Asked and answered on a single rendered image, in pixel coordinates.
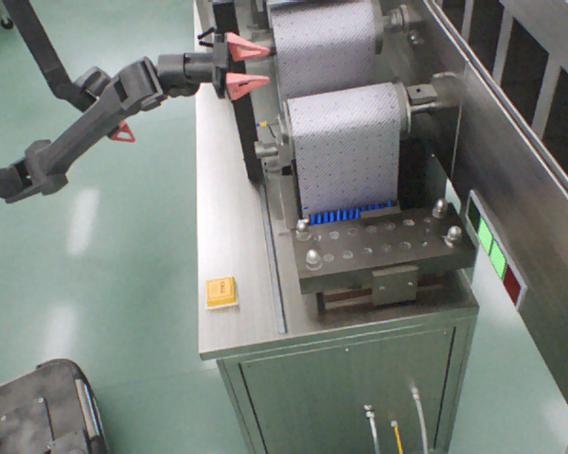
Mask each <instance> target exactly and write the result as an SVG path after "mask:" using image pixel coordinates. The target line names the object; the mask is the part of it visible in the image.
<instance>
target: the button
mask: <svg viewBox="0 0 568 454"><path fill-rule="evenodd" d="M205 302H206V305H207V307H211V306H221V305H227V304H234V303H235V302H236V292H235V281H234V277H233V276H225V277H220V279H214V280H207V281H205Z"/></svg>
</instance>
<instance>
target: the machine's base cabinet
mask: <svg viewBox="0 0 568 454"><path fill-rule="evenodd" d="M477 320H478V316H474V317H468V318H463V319H456V320H450V321H445V322H438V323H426V324H421V325H415V326H408V327H403V328H398V329H392V330H385V331H380V332H374V333H367V334H362V335H356V336H349V338H343V339H338V340H326V341H320V342H315V343H308V344H302V345H296V346H290V347H284V348H278V349H273V350H266V351H260V352H255V353H248V354H242V355H236V356H230V358H219V359H216V362H217V365H218V367H219V370H220V373H221V376H222V381H223V383H224V386H225V389H226V392H227V394H228V397H229V400H230V402H231V405H232V408H234V411H235V414H236V416H237V418H238V421H239V424H240V429H241V432H242V434H243V437H244V441H245V443H246V445H247V448H248V450H249V453H250V454H375V449H374V444H373V439H372V433H371V428H370V424H369V420H368V419H367V418H366V412H369V411H374V412H375V413H376V418H375V423H376V428H377V432H378V438H379V444H380V448H381V449H382V454H399V446H398V445H397V441H396V436H395V431H394V429H393V428H391V422H393V421H397V423H398V427H397V431H398V436H399V439H400V444H401V450H402V454H424V447H423V438H422V429H421V423H420V418H419V412H418V411H417V404H416V403H415V402H414V400H413V395H414V394H416V393H418V394H421V397H422V401H421V402H420V404H421V407H422V412H423V418H424V424H425V429H426V438H427V448H428V454H436V453H442V452H449V449H450V444H451V439H452V435H453V426H454V422H455V417H456V414H457V409H458V404H459V400H460V394H461V391H462V386H463V382H464V376H465V373H466V369H467V364H468V359H469V354H470V347H471V342H472V337H474V336H473V333H475V329H476V324H477Z"/></svg>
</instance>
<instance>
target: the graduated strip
mask: <svg viewBox="0 0 568 454"><path fill-rule="evenodd" d="M258 187H259V195H260V202H261V210H262V217H263V224H264V232H265V239H266V247H267V254H268V261H269V269H270V275H272V284H273V291H274V298H275V312H276V320H277V327H278V334H284V333H288V330H287V325H286V317H285V310H284V305H283V297H282V290H281V284H280V277H279V270H278V264H277V258H276V250H275V239H274V231H273V224H271V219H270V211H269V204H268V199H267V191H266V184H259V185H258Z"/></svg>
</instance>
